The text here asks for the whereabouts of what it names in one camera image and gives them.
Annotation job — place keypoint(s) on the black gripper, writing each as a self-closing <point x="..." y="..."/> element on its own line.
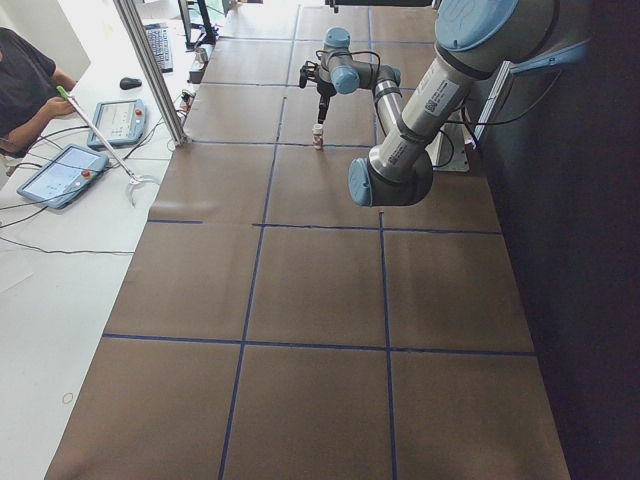
<point x="324" y="92"/>

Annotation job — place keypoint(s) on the white brass PPR valve fitting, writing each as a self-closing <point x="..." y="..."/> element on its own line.
<point x="318" y="136"/>

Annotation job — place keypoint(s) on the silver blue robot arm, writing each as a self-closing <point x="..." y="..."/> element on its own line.
<point x="337" y="72"/>
<point x="473" y="39"/>

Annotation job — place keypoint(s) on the metal cylinder weight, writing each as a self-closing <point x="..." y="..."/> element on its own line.
<point x="202" y="54"/>

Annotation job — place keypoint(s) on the black keyboard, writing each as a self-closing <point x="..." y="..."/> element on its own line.
<point x="158" y="37"/>

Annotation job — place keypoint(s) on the black computer mouse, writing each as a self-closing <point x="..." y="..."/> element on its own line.
<point x="128" y="83"/>

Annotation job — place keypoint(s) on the far blue teach pendant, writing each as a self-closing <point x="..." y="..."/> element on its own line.
<point x="122" y="123"/>

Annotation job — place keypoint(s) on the blue teach pendant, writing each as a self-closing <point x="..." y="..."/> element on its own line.
<point x="65" y="177"/>
<point x="122" y="123"/>

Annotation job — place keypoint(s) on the reach grabber stick tool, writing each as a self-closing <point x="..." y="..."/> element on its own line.
<point x="135" y="181"/>

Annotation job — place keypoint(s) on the near blue teach pendant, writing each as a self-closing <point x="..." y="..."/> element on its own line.
<point x="65" y="177"/>

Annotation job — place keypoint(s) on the seated person in black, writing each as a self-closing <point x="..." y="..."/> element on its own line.
<point x="29" y="96"/>

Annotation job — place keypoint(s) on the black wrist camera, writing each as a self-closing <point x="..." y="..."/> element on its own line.
<point x="306" y="74"/>

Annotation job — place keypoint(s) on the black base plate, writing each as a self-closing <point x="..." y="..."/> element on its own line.
<point x="197" y="70"/>

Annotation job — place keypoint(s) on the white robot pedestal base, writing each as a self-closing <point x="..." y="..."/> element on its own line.
<point x="448" y="150"/>

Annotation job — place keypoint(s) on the aluminium profile post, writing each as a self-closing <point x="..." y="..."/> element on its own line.
<point x="137" y="34"/>

